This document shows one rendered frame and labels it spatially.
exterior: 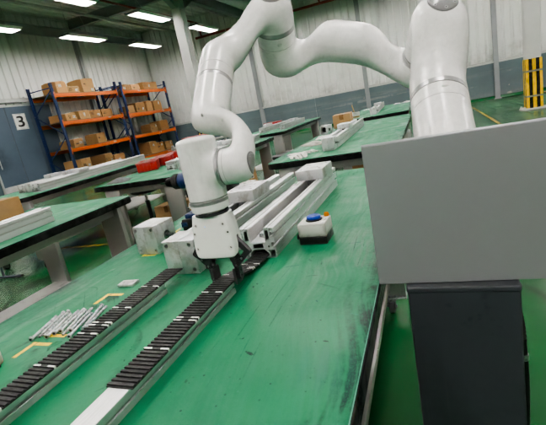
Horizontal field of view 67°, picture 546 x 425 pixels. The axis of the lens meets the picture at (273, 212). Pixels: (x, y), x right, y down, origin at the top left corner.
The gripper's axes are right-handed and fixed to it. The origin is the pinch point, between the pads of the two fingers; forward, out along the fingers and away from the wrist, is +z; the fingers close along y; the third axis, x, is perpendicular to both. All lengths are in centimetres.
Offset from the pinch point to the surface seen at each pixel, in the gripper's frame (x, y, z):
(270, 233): 19.7, 3.9, -2.8
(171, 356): -26.4, 1.7, 2.8
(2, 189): 689, -1051, 39
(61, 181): 259, -339, 0
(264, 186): 62, -13, -7
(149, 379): -32.6, 1.7, 2.8
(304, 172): 76, -2, -8
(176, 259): 10.0, -20.4, -0.5
